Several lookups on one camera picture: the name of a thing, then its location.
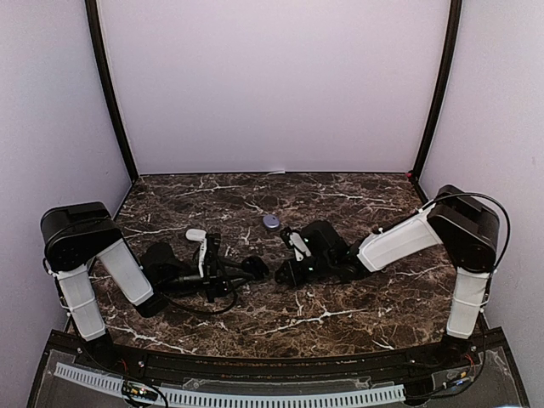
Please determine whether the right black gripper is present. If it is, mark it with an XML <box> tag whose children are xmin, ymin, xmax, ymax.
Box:
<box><xmin>276</xmin><ymin>254</ymin><xmax>335</xmax><ymax>287</ymax></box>

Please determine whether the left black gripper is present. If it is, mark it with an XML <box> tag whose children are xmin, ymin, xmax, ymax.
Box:
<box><xmin>158</xmin><ymin>255</ymin><xmax>252</xmax><ymax>303</ymax></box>

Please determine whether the black earbud charging case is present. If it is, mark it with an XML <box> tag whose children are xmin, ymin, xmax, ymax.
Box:
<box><xmin>241</xmin><ymin>256</ymin><xmax>269</xmax><ymax>281</ymax></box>

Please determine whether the white earbud charging case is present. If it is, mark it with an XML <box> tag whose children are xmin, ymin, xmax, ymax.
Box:
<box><xmin>185</xmin><ymin>229</ymin><xmax>207</xmax><ymax>242</ymax></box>

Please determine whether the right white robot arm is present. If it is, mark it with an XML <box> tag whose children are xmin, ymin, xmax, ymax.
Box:
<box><xmin>275</xmin><ymin>184</ymin><xmax>512</xmax><ymax>369</ymax></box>

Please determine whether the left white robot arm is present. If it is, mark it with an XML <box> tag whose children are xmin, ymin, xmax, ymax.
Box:
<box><xmin>40</xmin><ymin>201</ymin><xmax>238</xmax><ymax>371</ymax></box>

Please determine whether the purple round charging case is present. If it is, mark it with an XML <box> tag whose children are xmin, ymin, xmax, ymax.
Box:
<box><xmin>263</xmin><ymin>214</ymin><xmax>281</xmax><ymax>231</ymax></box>

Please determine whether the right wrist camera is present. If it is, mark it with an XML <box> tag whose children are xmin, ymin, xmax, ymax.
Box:
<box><xmin>280</xmin><ymin>227</ymin><xmax>312</xmax><ymax>262</ymax></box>

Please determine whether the white slotted cable duct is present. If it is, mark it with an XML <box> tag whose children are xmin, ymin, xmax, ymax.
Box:
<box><xmin>54</xmin><ymin>363</ymin><xmax>405</xmax><ymax>407</ymax></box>

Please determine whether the left black frame post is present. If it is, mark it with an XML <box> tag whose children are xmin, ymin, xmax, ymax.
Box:
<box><xmin>84</xmin><ymin>0</ymin><xmax>139</xmax><ymax>184</ymax></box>

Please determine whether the black frame post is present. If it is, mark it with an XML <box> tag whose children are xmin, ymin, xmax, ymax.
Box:
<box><xmin>84</xmin><ymin>0</ymin><xmax>139</xmax><ymax>184</ymax></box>
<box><xmin>411</xmin><ymin>0</ymin><xmax>462</xmax><ymax>184</ymax></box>

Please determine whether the right black frame post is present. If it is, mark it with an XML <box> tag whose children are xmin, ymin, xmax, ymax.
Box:
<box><xmin>411</xmin><ymin>0</ymin><xmax>462</xmax><ymax>184</ymax></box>

